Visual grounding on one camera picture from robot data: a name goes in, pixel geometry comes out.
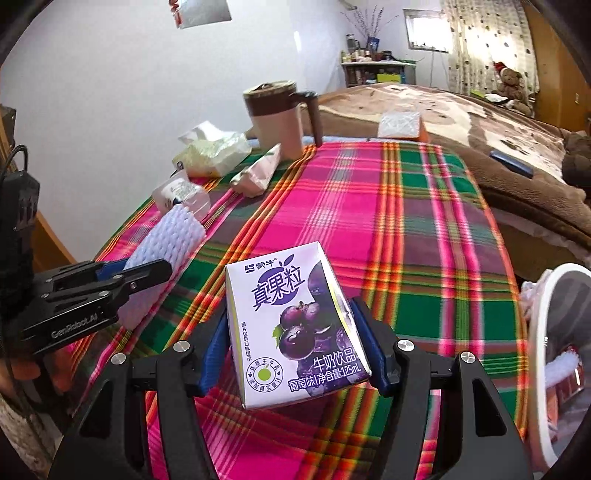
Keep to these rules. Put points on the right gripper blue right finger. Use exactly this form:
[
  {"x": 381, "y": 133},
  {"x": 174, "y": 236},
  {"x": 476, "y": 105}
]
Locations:
[{"x": 377, "y": 340}]

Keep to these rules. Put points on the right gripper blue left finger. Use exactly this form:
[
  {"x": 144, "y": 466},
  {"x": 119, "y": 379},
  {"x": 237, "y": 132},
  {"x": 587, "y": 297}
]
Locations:
[{"x": 214, "y": 356}]

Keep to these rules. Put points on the purple grape milk carton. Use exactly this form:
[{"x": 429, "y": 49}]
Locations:
[{"x": 292, "y": 332}]

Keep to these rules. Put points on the white foam fruit net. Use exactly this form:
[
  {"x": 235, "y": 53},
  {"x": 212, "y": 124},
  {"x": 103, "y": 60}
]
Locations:
[{"x": 561, "y": 367}]

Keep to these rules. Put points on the white trash bin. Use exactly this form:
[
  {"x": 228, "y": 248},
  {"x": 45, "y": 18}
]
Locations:
[{"x": 556, "y": 309}]

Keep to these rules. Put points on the colourful plaid tablecloth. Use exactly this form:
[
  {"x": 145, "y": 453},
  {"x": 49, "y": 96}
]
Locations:
[{"x": 406, "y": 228}]

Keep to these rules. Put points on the small white plastic packet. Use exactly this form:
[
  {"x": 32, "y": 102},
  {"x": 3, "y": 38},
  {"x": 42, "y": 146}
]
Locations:
[{"x": 178, "y": 189}]

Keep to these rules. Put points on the pink crumpled wrapper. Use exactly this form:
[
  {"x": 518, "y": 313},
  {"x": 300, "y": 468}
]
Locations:
[{"x": 253, "y": 181}]

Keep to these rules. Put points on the soft tissue pack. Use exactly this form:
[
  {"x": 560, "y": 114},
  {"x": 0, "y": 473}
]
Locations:
[{"x": 211, "y": 152}]

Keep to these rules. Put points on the blue phone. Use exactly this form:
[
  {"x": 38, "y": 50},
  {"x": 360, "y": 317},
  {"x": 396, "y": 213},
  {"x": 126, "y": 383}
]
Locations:
[{"x": 512, "y": 164}]

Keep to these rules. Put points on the orange tissue box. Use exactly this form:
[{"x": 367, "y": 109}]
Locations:
[{"x": 403, "y": 125}]

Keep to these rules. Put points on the brown bear blanket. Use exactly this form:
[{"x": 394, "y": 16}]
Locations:
[{"x": 461, "y": 124}]

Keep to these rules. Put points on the pink brown lidded mug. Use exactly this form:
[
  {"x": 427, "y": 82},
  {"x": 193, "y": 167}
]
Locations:
[{"x": 274, "y": 109}]

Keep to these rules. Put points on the dark brown jacket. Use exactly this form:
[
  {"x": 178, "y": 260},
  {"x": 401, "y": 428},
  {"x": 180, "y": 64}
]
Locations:
[{"x": 576, "y": 165}]

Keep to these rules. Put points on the cluttered shelf unit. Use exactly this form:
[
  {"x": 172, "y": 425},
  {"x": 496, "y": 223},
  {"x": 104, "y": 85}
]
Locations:
[{"x": 371, "y": 65}]

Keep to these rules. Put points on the teddy bear with hat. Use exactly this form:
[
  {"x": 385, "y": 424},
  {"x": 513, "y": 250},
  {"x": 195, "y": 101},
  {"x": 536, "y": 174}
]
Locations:
[{"x": 512, "y": 86}]

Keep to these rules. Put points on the wooden wardrobe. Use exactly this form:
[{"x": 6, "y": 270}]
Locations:
[{"x": 563, "y": 99}]

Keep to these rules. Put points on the small window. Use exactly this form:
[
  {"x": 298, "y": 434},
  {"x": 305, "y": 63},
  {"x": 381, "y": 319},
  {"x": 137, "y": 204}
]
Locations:
[{"x": 428, "y": 30}]

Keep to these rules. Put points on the dried branches in vase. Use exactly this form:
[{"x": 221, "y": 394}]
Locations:
[{"x": 368, "y": 22}]

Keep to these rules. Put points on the patterned window curtain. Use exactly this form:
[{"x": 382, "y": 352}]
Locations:
[{"x": 484, "y": 33}]

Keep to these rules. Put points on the wall poster with ornament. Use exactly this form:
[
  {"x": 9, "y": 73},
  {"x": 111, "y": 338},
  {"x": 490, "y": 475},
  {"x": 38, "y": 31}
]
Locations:
[{"x": 193, "y": 13}]

